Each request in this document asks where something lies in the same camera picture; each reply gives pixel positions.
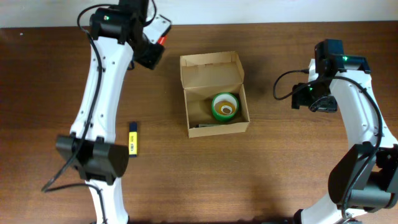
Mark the orange and black stapler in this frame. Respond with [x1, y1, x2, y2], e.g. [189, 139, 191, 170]
[157, 36, 167, 45]

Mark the green tape roll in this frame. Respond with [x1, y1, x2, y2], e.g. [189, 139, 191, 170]
[211, 92, 239, 122]

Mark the small yellow tape roll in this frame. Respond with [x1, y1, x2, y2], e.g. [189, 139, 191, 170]
[218, 101, 236, 116]

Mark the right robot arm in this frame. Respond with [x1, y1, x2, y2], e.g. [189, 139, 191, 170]
[292, 39, 397, 223]

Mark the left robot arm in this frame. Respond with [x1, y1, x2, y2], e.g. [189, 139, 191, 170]
[42, 1, 171, 223]

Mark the open brown cardboard box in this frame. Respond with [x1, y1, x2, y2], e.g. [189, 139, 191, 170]
[180, 51, 250, 138]

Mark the yellow highlighter with blue cap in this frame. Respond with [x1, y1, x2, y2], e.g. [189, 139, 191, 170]
[128, 122, 137, 157]

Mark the blue whiteboard marker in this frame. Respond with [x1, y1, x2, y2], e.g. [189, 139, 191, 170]
[196, 124, 221, 128]

